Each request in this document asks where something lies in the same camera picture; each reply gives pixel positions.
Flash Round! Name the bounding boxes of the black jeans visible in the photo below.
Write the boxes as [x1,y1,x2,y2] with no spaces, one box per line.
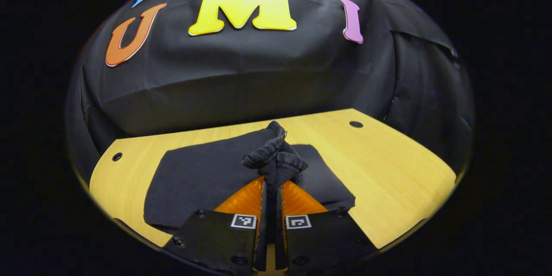
[144,121,357,234]

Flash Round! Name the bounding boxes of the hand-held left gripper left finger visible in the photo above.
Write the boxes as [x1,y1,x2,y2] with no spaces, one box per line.
[161,176,270,274]

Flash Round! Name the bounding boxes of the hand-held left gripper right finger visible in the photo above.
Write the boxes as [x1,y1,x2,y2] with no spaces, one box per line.
[275,180,381,275]

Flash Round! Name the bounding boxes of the black backdrop cloth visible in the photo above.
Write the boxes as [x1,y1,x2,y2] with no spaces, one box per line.
[65,0,475,182]

